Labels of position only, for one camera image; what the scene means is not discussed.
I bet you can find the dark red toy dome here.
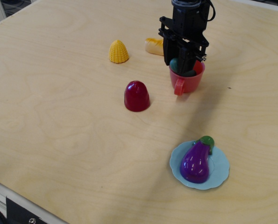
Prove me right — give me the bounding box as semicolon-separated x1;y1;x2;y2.
124;80;150;112

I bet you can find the red plastic cup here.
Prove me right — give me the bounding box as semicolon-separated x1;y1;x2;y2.
169;61;205;96

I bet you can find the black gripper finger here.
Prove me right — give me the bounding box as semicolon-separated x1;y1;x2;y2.
163;37;181;65
178;47;197;75

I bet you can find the toy bread loaf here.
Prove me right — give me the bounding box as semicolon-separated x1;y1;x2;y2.
144;38;164;56

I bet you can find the aluminium table frame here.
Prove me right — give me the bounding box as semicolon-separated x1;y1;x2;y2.
0;183;66;224

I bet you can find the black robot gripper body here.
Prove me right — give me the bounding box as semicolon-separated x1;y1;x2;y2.
159;0;210;62

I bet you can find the green toy cucumber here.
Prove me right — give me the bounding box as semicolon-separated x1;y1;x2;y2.
169;58;197;77

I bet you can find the yellow toy corn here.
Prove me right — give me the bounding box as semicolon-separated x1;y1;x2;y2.
109;40;129;63

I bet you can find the light blue plate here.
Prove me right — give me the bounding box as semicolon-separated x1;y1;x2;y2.
170;140;230;190

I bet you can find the black corner bracket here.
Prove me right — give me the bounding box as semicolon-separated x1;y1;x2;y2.
6;196;48;224

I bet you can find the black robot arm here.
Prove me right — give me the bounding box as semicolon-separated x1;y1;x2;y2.
159;0;216;77

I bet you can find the purple toy eggplant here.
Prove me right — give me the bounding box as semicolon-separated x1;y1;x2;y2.
179;136;215;184

